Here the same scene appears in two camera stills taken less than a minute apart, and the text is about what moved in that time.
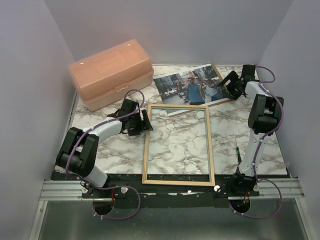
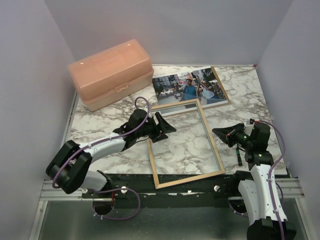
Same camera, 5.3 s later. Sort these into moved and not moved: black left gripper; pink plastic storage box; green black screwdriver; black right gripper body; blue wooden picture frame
Moved: black right gripper body; black left gripper; blue wooden picture frame
Not moved: green black screwdriver; pink plastic storage box
